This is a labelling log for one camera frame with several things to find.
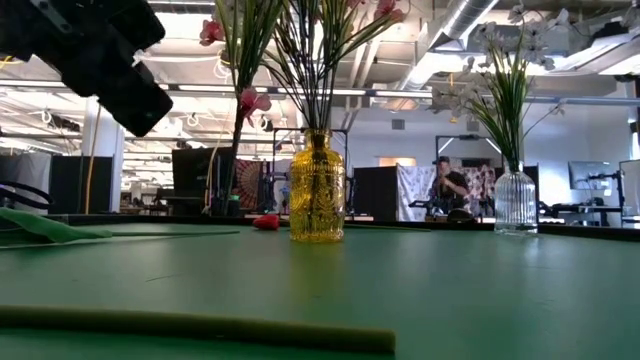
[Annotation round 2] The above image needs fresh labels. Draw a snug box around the white artificial flower bunch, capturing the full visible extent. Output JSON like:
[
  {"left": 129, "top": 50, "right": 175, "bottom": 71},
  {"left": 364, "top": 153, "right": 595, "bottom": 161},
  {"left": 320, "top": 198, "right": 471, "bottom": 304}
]
[{"left": 429, "top": 2, "right": 571, "bottom": 174}]

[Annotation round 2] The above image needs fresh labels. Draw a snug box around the yellow glass vase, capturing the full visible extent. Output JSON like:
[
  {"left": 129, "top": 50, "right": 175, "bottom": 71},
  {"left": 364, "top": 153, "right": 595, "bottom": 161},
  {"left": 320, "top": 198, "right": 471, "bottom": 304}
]
[{"left": 288, "top": 128, "right": 347, "bottom": 245}]

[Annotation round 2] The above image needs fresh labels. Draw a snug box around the clear glass vase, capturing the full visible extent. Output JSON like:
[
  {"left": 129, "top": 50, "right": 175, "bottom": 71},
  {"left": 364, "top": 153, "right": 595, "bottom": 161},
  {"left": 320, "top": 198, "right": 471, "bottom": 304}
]
[{"left": 493, "top": 162, "right": 540, "bottom": 236}]

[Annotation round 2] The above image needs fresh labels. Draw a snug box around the black partition panel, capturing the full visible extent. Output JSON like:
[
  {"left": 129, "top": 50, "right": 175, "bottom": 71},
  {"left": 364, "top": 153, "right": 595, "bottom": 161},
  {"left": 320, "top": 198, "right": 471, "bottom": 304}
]
[
  {"left": 353, "top": 166, "right": 399, "bottom": 223},
  {"left": 49, "top": 155, "right": 114, "bottom": 215}
]

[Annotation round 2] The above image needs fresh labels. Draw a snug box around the sun pattern tapestry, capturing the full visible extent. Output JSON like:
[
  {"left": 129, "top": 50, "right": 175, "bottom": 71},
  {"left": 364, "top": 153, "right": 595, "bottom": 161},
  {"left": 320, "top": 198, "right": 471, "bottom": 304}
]
[{"left": 233, "top": 158, "right": 265, "bottom": 211}]

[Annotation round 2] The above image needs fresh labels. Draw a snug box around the white patterned cloth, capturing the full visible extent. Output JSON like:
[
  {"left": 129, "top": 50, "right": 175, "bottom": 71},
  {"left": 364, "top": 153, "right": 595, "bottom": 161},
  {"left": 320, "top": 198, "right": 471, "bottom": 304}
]
[{"left": 397, "top": 164, "right": 437, "bottom": 222}]

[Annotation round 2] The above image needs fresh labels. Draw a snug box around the black screen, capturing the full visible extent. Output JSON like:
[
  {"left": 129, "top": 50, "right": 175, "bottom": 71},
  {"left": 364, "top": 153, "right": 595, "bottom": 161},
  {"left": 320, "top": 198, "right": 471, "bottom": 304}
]
[{"left": 172, "top": 146, "right": 234, "bottom": 201}]

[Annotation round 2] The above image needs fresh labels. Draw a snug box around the person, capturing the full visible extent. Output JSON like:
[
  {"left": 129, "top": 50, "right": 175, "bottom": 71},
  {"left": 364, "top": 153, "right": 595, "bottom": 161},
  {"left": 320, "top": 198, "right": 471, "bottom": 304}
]
[{"left": 430, "top": 155, "right": 474, "bottom": 221}]

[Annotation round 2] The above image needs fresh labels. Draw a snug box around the floral patterned cloth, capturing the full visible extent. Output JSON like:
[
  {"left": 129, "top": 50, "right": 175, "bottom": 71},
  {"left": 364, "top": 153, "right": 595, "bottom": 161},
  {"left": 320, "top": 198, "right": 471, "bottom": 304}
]
[{"left": 462, "top": 164, "right": 496, "bottom": 215}]

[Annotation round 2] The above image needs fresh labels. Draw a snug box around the computer monitor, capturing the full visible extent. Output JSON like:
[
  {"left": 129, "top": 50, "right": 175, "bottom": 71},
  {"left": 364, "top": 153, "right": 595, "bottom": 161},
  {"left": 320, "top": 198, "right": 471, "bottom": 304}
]
[
  {"left": 619, "top": 158, "right": 640, "bottom": 217},
  {"left": 568, "top": 160, "right": 614, "bottom": 192}
]

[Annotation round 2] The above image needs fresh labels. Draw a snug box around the silver ceiling duct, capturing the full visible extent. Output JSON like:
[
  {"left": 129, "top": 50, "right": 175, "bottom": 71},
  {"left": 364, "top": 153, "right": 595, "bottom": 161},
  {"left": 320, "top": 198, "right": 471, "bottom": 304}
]
[{"left": 399, "top": 0, "right": 501, "bottom": 94}]

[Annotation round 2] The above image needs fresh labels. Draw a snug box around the yellow hanging cable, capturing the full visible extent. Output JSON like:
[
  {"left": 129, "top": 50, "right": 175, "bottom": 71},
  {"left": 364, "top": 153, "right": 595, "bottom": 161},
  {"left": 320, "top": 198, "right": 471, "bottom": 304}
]
[{"left": 83, "top": 103, "right": 103, "bottom": 215}]

